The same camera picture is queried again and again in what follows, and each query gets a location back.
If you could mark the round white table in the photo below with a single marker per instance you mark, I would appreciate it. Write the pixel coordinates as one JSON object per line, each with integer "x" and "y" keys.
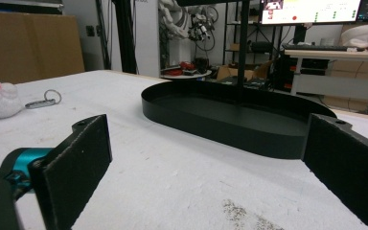
{"x": 188, "y": 76}

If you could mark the black frame post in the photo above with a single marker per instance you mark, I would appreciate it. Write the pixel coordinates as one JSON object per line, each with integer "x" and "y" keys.
{"x": 125, "y": 35}

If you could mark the brown cardboard sheet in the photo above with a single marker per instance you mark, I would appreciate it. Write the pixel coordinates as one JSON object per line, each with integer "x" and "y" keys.
{"x": 28, "y": 48}

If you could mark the wide computer monitor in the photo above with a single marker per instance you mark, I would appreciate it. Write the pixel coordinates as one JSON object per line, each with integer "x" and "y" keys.
{"x": 306, "y": 11}

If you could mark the black keyboard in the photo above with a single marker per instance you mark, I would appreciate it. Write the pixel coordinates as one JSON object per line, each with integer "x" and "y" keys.
{"x": 313, "y": 47}

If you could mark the white round plush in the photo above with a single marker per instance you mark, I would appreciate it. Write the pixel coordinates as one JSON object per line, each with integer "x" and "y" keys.
{"x": 359, "y": 36}

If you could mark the open cardboard box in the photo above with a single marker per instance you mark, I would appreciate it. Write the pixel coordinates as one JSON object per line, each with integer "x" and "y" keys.
{"x": 226, "y": 72}

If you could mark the wooden desk white legs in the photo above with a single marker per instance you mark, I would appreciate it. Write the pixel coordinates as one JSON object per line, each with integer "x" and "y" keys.
{"x": 338, "y": 56}

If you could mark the black metal shelf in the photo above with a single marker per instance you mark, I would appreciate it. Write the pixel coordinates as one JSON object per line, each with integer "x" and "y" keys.
{"x": 230, "y": 32}

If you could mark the large cardboard box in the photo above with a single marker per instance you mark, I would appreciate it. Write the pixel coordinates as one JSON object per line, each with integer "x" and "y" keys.
{"x": 357, "y": 68}

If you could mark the white table mat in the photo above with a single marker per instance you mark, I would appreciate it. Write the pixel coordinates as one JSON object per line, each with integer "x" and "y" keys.
{"x": 172, "y": 182}

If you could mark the black oval tray hanger stand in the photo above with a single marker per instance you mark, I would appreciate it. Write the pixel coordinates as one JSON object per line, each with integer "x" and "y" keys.
{"x": 220, "y": 115}

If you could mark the wall outlet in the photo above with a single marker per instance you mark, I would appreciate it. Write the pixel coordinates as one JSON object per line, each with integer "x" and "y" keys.
{"x": 90, "y": 31}

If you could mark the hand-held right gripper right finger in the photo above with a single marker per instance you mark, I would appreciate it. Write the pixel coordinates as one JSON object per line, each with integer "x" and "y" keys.
{"x": 348, "y": 159}

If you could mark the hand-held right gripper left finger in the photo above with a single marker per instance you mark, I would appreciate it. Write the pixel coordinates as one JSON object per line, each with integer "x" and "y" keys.
{"x": 73, "y": 172}

